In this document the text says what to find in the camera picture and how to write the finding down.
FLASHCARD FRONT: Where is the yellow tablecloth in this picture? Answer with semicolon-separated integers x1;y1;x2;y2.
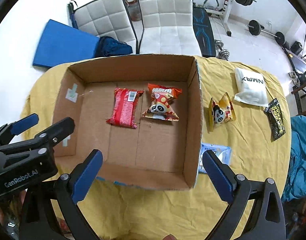
22;54;291;239

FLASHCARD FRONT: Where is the left white quilted chair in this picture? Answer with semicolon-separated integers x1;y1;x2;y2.
67;0;138;54

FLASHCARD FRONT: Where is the yellow panda snack bag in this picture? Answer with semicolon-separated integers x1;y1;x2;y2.
208;92;236;132

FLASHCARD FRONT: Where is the black yellow snack packet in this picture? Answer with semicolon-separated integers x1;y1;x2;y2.
264;98;286;141

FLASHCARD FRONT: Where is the chrome dumbbell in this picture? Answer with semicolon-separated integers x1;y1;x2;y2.
214;40;230;61

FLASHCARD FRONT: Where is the orange panda snack bag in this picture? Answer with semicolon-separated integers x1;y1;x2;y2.
142;83;182;121

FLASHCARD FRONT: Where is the black blue exercise bench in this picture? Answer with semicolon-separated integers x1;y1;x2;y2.
193;7;216;57

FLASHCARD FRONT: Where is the teal blanket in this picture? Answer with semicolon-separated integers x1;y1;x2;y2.
282;115;306;202

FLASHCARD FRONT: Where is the white quilted chair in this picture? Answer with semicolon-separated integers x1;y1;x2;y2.
67;0;138;54
138;0;202;56

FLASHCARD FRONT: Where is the right white quilted chair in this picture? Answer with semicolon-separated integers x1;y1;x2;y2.
138;0;202;56

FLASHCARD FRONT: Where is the dark blue cloth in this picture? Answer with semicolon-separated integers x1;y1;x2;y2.
94;36;133;57

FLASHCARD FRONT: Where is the red snack packet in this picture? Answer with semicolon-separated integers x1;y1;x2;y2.
106;88;144;129

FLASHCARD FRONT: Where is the white foam pouch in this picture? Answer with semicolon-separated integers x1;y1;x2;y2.
234;68;268;107

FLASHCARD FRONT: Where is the cardboard box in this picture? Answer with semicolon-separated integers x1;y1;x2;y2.
53;54;202;190

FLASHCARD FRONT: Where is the dark wooden chair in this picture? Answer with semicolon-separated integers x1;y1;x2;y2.
292;71;306;116

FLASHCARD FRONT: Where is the barbell on floor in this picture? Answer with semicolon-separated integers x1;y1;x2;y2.
248;20;286;46

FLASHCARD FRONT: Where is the white weight rack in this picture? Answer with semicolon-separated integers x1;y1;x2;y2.
198;0;233;37

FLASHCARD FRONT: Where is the blue folded mat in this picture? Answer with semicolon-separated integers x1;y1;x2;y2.
32;20;99;68

